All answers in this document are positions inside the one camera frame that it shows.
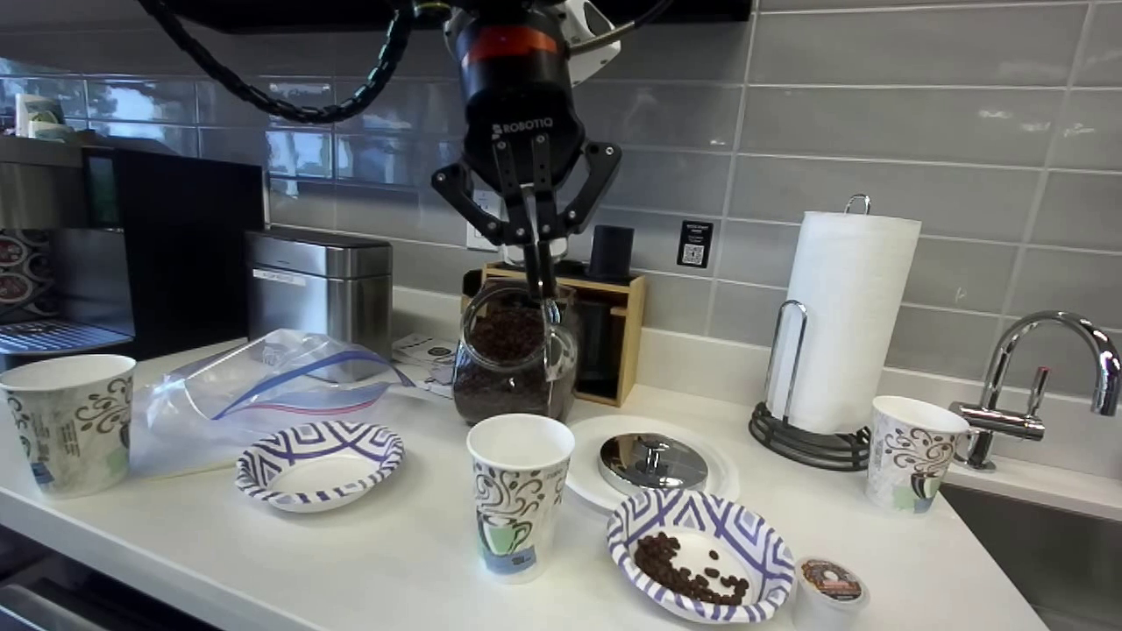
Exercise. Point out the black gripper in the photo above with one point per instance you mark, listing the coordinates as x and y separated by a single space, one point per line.
515 88

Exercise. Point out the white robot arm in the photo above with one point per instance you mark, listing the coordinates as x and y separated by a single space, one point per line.
399 25

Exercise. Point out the glass jar of coffee beans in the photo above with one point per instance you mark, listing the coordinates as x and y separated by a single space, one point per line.
513 354

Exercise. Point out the middle patterned paper cup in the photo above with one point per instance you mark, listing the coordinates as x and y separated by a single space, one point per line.
521 467

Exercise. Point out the patterned paper cup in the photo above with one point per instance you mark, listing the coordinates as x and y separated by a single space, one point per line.
521 467
73 418
912 448

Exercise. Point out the black coffee machine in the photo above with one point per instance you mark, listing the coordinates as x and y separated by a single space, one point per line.
122 252

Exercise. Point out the paper bowl with coffee beans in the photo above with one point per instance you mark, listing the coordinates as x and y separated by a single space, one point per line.
700 554

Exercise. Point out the far patterned paper cup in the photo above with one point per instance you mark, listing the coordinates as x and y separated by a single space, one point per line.
912 448

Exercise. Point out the near patterned paper cup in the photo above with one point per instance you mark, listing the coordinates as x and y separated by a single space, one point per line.
73 418

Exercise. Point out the stainless steel countertop bin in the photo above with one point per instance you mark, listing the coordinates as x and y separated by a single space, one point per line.
331 284

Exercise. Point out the white jar lid with knob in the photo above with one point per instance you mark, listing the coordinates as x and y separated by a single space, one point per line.
619 453

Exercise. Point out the white paper towel roll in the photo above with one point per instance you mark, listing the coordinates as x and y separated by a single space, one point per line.
832 335

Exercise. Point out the empty blue patterned paper bowl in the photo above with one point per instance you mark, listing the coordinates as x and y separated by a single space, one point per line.
318 467

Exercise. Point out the clear zip plastic bag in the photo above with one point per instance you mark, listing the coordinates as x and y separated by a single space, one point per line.
268 379

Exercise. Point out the chrome kitchen faucet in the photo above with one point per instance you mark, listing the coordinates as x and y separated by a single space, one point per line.
989 418

